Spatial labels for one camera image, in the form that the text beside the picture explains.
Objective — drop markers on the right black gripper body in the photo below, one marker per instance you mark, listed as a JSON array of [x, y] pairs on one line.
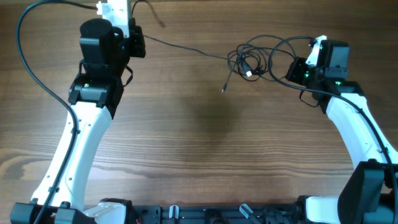
[[297, 71]]

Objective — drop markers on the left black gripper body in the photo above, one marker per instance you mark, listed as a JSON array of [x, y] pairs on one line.
[[136, 43]]

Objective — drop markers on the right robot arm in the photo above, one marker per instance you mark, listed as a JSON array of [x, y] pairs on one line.
[[370, 195]]

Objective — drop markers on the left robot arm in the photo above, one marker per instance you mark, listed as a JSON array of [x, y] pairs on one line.
[[92, 101]]

